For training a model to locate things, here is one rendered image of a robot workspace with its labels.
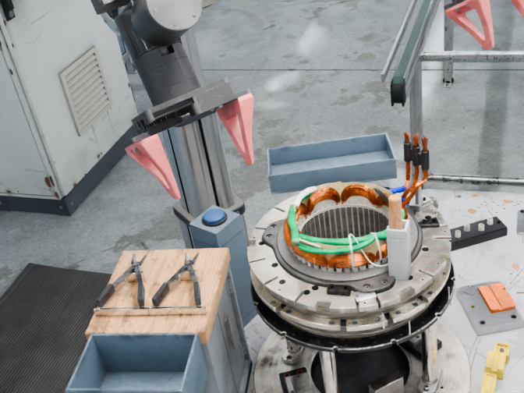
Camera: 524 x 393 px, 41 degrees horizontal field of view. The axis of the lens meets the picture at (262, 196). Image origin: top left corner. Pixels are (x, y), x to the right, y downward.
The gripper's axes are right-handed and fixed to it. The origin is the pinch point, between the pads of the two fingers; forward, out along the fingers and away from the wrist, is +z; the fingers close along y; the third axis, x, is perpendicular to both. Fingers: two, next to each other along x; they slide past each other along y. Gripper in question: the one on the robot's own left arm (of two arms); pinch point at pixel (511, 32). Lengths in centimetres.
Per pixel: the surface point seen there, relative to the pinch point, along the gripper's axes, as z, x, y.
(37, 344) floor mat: 42, 202, -63
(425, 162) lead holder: 12.9, 11.7, -13.4
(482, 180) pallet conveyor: 59, 147, 113
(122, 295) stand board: 14, 39, -58
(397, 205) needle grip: 14.9, 5.2, -25.4
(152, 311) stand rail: 17, 32, -56
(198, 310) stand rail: 19, 27, -50
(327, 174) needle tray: 12.4, 44.1, -11.0
